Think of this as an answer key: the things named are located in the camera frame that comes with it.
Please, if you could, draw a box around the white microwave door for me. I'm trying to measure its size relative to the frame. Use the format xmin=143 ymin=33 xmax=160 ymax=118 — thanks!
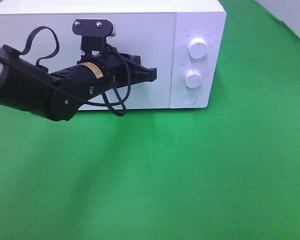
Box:
xmin=0 ymin=13 xmax=175 ymax=109

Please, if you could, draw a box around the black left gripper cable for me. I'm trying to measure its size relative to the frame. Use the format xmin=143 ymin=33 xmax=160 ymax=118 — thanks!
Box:
xmin=0 ymin=26 xmax=132 ymax=117

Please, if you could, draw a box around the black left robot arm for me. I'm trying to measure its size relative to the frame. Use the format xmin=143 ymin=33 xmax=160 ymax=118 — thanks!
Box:
xmin=0 ymin=45 xmax=157 ymax=121

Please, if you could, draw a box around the white dial knob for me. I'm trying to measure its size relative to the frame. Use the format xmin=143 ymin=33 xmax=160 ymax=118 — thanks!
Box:
xmin=184 ymin=70 xmax=203 ymax=89
xmin=187 ymin=36 xmax=208 ymax=59

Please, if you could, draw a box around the round white door button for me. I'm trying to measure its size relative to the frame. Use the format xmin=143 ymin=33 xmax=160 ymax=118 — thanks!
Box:
xmin=181 ymin=93 xmax=197 ymax=106

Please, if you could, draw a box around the green table cloth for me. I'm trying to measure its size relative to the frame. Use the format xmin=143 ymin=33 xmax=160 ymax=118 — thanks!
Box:
xmin=0 ymin=0 xmax=300 ymax=240

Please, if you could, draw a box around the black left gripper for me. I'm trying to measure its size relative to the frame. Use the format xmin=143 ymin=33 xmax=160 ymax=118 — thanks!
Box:
xmin=51 ymin=53 xmax=157 ymax=100

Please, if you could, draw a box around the white microwave oven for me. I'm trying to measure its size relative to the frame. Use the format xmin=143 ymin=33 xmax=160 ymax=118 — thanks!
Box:
xmin=0 ymin=0 xmax=227 ymax=109

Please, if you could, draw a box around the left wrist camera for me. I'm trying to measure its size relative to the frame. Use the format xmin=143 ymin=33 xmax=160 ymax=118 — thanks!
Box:
xmin=72 ymin=18 xmax=115 ymax=57

